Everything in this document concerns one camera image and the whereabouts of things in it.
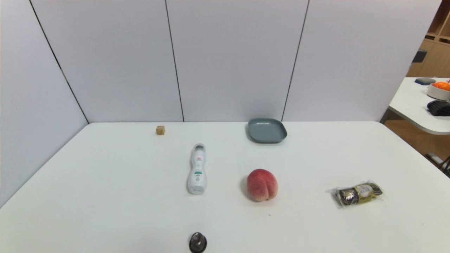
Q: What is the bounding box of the Ferrero Rocher chocolate pack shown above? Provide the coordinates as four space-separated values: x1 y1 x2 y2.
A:
327 181 385 209

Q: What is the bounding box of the black ribbed object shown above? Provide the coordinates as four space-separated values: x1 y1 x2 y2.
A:
427 100 450 117

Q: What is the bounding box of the white round bowl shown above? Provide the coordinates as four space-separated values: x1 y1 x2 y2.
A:
426 83 450 101

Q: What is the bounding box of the red peach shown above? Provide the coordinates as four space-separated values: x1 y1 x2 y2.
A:
246 169 279 202

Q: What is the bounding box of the round dark metal knob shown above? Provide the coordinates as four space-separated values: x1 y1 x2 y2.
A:
189 232 207 253

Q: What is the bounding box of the white plastic bottle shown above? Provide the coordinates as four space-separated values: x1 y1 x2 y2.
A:
187 143 208 195

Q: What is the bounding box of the grey-green square dish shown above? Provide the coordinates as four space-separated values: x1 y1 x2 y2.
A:
247 118 288 144

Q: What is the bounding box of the wooden shelf unit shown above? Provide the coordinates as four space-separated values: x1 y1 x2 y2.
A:
406 0 450 78

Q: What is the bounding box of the white side table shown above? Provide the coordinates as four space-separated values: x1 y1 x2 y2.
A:
380 77 450 136

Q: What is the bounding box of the black chair base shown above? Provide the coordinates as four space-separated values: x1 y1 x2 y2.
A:
425 152 450 177

